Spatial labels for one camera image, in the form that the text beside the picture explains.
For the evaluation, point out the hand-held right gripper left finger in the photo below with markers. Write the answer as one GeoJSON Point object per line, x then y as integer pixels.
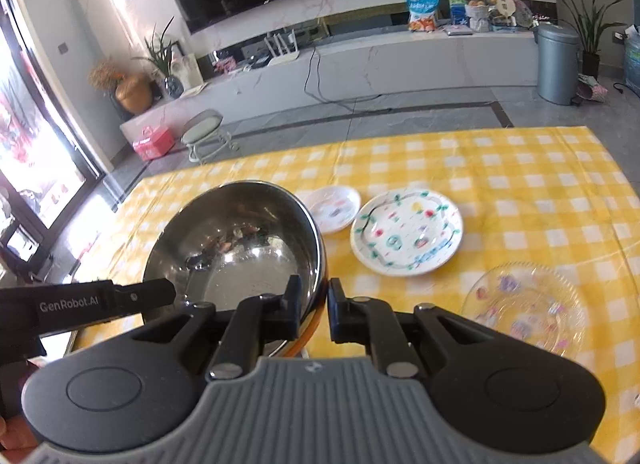
{"type": "Point", "coordinates": [291, 305]}

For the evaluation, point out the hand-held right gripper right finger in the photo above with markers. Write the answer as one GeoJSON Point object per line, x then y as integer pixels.
{"type": "Point", "coordinates": [336, 305]}

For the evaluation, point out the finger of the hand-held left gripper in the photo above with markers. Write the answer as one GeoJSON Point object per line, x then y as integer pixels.
{"type": "Point", "coordinates": [145, 296]}

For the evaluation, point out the stainless steel bowl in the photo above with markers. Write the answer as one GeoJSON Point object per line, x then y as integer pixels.
{"type": "Point", "coordinates": [235, 239]}

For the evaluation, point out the small white patterned plate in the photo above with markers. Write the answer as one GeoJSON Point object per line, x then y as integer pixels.
{"type": "Point", "coordinates": [335, 209]}

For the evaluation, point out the large white floral plate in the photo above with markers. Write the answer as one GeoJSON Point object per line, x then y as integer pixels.
{"type": "Point", "coordinates": [407, 231]}

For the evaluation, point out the pink box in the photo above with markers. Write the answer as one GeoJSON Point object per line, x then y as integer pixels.
{"type": "Point", "coordinates": [152, 143]}

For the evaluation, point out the glass sliding door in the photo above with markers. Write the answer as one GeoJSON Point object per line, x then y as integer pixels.
{"type": "Point", "coordinates": [30, 143]}

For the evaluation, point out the small padded stool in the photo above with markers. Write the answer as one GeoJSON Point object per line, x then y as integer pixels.
{"type": "Point", "coordinates": [202, 128]}

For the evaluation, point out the clear glass patterned plate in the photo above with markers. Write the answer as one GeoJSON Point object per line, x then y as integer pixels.
{"type": "Point", "coordinates": [525, 309]}

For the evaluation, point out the gold vase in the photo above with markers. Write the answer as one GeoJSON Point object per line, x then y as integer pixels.
{"type": "Point", "coordinates": [132, 93]}

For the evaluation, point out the yellow checkered tablecloth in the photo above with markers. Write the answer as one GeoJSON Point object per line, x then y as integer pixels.
{"type": "Point", "coordinates": [525, 183]}

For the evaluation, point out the white paper bag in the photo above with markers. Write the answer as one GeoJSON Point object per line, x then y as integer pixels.
{"type": "Point", "coordinates": [189, 71]}

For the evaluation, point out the plant in blue-white vase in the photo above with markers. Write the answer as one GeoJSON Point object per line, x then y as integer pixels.
{"type": "Point", "coordinates": [167, 61]}

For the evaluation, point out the white marble media console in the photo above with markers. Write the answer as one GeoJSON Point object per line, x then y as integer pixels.
{"type": "Point", "coordinates": [400, 58]}

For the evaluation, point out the white router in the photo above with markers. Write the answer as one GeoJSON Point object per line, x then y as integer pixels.
{"type": "Point", "coordinates": [281, 46]}

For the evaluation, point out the blue snack bag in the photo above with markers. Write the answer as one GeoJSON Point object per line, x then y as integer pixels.
{"type": "Point", "coordinates": [421, 11]}

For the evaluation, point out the grey trash can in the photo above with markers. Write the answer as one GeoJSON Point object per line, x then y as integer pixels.
{"type": "Point", "coordinates": [556, 63]}

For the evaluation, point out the small colourful bag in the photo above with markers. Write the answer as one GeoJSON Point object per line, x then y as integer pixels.
{"type": "Point", "coordinates": [592, 88]}

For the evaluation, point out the round hand fan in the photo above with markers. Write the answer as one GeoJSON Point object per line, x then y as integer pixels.
{"type": "Point", "coordinates": [501, 4]}

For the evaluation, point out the tall potted plant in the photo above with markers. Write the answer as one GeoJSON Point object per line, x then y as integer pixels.
{"type": "Point", "coordinates": [590, 28]}

